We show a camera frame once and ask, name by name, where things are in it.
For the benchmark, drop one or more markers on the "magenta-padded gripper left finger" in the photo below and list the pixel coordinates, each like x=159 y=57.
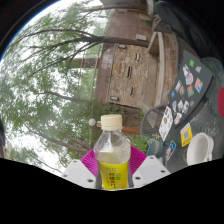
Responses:
x=78 y=173

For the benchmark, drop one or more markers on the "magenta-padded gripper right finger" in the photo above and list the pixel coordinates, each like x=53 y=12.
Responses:
x=150 y=171

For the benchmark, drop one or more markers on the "clear bottle with yellow label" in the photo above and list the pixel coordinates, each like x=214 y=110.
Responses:
x=112 y=156

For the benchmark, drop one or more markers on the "green plant in teal pot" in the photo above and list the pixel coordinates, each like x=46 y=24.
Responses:
x=154 y=147

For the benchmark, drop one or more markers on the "small blue sticker card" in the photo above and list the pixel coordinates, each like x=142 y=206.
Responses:
x=171 y=150

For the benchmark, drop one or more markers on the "slender brown-trunk tree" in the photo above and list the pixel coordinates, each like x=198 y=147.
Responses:
x=60 y=143

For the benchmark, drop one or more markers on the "white sticker sheet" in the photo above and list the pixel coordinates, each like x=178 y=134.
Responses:
x=166 y=123

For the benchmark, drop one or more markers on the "grey wicker chair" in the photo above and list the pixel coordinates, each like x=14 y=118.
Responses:
x=151 y=120

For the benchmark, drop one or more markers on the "yellow square card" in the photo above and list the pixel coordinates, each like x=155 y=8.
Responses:
x=186 y=134

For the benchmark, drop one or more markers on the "white ceramic mug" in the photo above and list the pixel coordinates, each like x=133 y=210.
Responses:
x=198 y=150

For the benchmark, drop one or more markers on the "black laptop with stickers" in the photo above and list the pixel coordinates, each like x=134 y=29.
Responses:
x=193 y=73

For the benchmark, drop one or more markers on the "dark forked-trunk tree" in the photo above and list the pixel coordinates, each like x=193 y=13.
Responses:
x=133 y=42

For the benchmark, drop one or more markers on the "wooden lamp post with globe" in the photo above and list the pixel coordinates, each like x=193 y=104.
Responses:
x=92 y=122

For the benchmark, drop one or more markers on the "black wall lamp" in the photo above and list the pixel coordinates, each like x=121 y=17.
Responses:
x=114 y=98
x=121 y=46

